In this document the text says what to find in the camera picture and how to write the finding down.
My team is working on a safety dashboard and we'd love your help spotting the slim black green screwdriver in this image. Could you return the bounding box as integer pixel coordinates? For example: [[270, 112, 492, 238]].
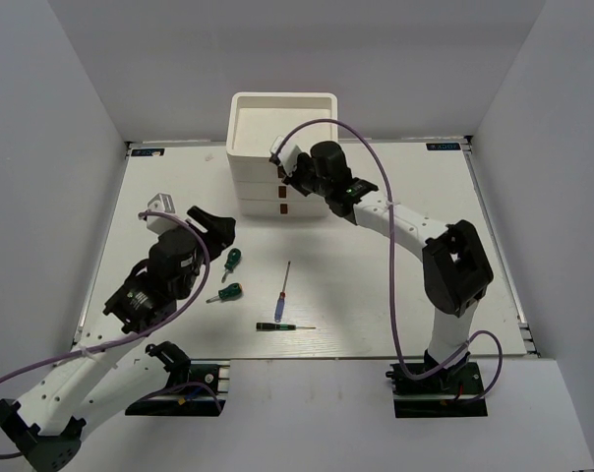
[[256, 323, 315, 332]]

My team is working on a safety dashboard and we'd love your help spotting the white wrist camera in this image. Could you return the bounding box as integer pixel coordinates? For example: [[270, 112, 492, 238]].
[[139, 193, 178, 235], [269, 136, 302, 177]]

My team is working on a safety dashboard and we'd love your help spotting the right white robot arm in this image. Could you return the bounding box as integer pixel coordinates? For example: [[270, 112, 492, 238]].
[[271, 141, 494, 392]]

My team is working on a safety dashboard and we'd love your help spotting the white drawer cabinet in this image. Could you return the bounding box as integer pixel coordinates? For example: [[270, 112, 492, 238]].
[[226, 91, 338, 218]]

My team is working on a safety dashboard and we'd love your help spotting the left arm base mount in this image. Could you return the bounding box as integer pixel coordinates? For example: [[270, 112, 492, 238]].
[[125, 341, 230, 418]]

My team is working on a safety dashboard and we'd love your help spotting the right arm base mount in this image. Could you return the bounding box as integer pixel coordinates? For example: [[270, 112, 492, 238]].
[[386, 362, 488, 419]]

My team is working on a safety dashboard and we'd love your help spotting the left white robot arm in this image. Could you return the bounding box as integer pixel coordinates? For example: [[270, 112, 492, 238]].
[[0, 206, 236, 471]]

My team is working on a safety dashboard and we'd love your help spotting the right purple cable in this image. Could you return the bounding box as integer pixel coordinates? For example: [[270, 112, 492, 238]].
[[269, 117, 505, 407]]

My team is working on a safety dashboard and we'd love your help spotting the stubby green screwdriver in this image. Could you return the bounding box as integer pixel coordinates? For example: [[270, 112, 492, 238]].
[[207, 283, 243, 303], [221, 248, 242, 282]]

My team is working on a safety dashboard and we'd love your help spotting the blue red handled screwdriver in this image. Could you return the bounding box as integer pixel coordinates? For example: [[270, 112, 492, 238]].
[[273, 261, 291, 324]]

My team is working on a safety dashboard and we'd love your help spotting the purple cable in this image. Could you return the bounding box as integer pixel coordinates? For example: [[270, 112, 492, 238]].
[[0, 209, 224, 461], [269, 117, 505, 407]]

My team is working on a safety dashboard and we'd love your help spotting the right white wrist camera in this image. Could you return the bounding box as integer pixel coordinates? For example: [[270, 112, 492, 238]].
[[269, 136, 302, 177]]

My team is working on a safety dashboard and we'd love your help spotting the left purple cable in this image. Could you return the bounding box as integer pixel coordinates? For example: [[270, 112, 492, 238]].
[[0, 209, 224, 461]]

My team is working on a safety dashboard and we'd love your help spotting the white drawer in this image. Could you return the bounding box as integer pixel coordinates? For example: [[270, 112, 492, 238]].
[[234, 182, 308, 202], [229, 159, 281, 185], [238, 200, 330, 218]]

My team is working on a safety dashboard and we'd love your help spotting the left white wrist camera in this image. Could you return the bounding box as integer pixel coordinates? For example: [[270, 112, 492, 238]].
[[139, 193, 178, 235]]

